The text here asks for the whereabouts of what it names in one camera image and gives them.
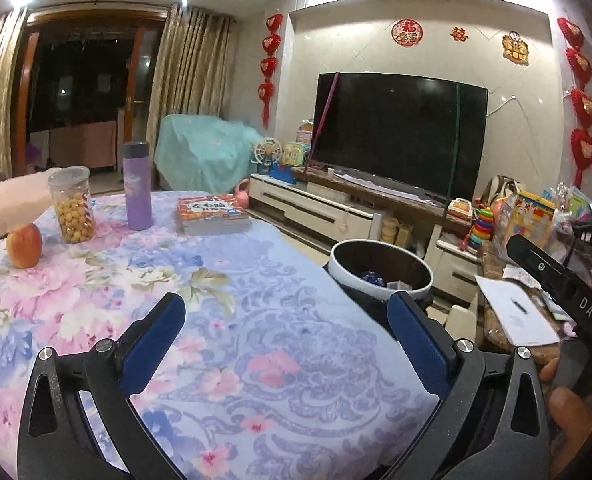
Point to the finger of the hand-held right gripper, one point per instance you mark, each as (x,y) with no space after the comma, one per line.
(536,265)

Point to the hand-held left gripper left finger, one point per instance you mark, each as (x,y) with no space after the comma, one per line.
(153,345)

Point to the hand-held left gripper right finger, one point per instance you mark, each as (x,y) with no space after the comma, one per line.
(416,345)

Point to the blue snack packet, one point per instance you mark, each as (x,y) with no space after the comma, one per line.
(371,278)

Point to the white bin with black bag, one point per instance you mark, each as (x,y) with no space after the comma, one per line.
(346,270)

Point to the person's right hand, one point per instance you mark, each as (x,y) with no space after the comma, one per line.
(571,410)

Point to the yellow orange toy box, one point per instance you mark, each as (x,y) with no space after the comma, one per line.
(526,222)

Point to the white paper sheet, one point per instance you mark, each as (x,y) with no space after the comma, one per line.
(516,325)

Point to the brown side table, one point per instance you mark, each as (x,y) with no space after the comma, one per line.
(491,332)

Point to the beige bag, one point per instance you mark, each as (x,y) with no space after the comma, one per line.
(498,190)

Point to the yellow round container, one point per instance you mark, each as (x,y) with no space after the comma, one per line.
(389,230)

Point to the green rod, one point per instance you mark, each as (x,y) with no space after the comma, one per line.
(451,160)

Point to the colourful book stack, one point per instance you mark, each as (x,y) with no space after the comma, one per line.
(210,210)

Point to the purple thermos bottle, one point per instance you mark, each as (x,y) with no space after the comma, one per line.
(138,195)

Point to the clear jar of snack balls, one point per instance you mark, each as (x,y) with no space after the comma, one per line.
(73,215)

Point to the red apple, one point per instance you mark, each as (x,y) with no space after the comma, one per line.
(24,246)

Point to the white television cabinet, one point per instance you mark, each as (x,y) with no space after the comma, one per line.
(316,210)

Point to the pink toy kettle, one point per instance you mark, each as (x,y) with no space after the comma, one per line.
(241,195)

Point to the black flat television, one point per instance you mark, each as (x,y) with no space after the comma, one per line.
(401,130)

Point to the teal cloth cover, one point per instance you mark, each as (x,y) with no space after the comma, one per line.
(200,150)

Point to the red hanging knot decoration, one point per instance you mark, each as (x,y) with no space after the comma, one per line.
(271,45)
(576,60)

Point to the pink cloth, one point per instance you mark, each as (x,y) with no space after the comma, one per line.
(83,145)

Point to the gold red paper cutout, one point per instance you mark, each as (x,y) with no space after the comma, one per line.
(515,49)

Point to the toy ferris wheel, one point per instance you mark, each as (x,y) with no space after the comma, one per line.
(267,152)

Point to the colourful toy house box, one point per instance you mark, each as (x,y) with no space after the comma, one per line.
(296,154)

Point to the pink rod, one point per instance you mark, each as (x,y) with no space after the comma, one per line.
(323,120)

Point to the small red paper cutout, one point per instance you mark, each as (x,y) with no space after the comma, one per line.
(456,34)

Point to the round red paper cutout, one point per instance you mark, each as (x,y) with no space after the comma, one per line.
(407,32)

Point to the wooden framed glass door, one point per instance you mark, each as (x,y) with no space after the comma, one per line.
(75,85)

